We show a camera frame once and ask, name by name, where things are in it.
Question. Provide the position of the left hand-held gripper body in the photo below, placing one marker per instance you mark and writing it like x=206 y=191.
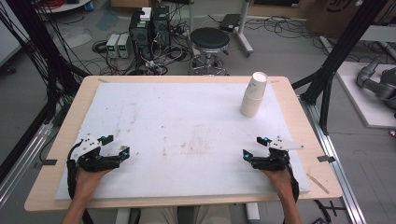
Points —
x=93 y=161

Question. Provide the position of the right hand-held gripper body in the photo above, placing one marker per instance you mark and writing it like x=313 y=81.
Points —
x=274 y=160

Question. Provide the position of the stack of white paper cups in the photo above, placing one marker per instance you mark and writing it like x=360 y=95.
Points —
x=253 y=99

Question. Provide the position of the person's left hand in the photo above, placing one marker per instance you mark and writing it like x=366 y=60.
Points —
x=85 y=183

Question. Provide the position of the person's right hand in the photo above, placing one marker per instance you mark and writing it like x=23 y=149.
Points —
x=281 y=183

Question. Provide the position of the black tape piece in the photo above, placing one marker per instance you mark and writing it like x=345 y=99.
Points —
x=326 y=158
x=49 y=162

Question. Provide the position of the thin wooden stick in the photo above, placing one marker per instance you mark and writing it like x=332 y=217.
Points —
x=317 y=183

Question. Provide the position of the white table leg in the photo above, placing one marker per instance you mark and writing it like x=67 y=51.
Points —
x=123 y=216
x=252 y=213

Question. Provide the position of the white foam mat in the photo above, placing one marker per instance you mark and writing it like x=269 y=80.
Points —
x=186 y=130

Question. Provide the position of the person's beige trousers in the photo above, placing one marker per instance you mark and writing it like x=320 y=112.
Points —
x=162 y=215

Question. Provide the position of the grey bench power supply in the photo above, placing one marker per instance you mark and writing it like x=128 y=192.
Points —
x=112 y=46
x=124 y=46

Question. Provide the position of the white floor board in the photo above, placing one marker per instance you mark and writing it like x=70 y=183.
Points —
x=364 y=112

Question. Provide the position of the black computer tower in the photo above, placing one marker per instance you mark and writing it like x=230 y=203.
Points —
x=161 y=28
x=140 y=34

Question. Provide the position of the black round stool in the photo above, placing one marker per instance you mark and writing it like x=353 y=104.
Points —
x=209 y=39

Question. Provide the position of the black flat device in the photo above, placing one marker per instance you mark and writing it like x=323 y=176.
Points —
x=229 y=22

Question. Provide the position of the brown cardboard box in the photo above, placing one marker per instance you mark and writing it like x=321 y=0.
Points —
x=336 y=15

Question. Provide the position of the aluminium floor rail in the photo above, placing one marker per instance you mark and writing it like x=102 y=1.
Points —
x=28 y=158
x=333 y=168

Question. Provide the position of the black metal frame post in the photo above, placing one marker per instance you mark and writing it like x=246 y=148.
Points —
x=37 y=40
x=342 y=46

